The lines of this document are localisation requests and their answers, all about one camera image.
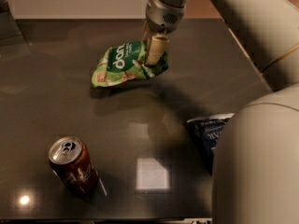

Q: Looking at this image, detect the green rice chip bag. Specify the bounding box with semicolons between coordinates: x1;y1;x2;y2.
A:
91;41;168;88

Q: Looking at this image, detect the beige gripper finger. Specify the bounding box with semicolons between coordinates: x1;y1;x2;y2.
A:
143;32;169;66
142;21;150;42

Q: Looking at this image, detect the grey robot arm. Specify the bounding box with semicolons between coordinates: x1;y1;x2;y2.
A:
146;0;299;224

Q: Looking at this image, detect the blue kettle chips bag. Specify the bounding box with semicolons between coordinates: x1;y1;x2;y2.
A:
186;113;234;174

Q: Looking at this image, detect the red soda can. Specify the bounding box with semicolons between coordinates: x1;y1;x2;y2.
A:
49;136;99;195

